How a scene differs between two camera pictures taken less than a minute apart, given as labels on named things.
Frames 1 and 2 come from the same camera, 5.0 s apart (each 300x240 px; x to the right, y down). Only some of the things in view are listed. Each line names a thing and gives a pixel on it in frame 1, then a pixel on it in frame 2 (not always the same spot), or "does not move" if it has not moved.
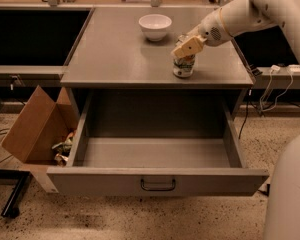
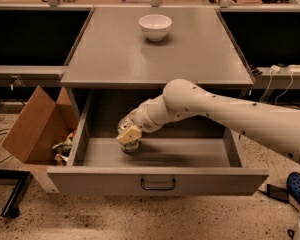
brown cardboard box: x=40 y=126 does not move
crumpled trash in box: x=63 y=149 does not move
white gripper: x=211 y=31 to x=142 y=117
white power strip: x=295 y=68 does not move
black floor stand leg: x=12 y=206 does not move
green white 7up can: x=183 y=67 to x=130 y=146
